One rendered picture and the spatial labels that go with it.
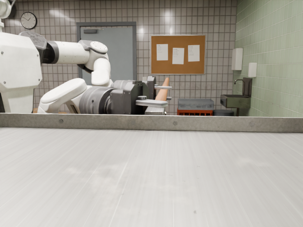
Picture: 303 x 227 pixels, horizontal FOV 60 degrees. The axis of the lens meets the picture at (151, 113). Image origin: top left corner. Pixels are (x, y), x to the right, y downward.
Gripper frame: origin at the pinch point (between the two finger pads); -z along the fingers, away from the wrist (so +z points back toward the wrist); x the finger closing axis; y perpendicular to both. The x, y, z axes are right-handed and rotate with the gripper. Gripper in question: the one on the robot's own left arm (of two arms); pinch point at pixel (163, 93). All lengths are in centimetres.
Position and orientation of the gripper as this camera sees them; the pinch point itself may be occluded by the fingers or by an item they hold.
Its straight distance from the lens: 95.3
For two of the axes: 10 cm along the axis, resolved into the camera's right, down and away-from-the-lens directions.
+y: -2.0, 1.7, -9.6
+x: -0.1, 9.9, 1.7
